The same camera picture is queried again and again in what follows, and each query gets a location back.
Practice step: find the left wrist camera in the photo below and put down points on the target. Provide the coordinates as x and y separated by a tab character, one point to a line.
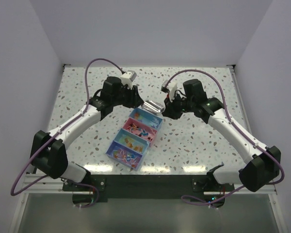
127	78

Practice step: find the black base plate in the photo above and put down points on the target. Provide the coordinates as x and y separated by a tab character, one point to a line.
101	188

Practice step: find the pink candy bin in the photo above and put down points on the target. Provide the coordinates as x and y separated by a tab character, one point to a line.
140	130

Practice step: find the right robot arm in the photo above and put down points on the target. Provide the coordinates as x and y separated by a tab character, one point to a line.
261	161

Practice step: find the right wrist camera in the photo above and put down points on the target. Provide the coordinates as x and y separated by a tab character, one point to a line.
169	88

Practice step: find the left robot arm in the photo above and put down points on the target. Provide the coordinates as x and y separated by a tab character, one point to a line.
49	149

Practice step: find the purple candy bin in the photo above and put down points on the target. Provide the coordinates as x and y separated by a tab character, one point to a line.
124	155

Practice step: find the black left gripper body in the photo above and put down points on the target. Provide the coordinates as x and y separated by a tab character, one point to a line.
127	97

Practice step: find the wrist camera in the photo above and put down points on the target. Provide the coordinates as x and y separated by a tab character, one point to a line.
169	88
127	78

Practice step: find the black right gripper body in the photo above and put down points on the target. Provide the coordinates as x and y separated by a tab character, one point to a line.
178	106

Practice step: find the blue end candy bin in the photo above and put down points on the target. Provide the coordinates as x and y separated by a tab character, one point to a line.
147	118

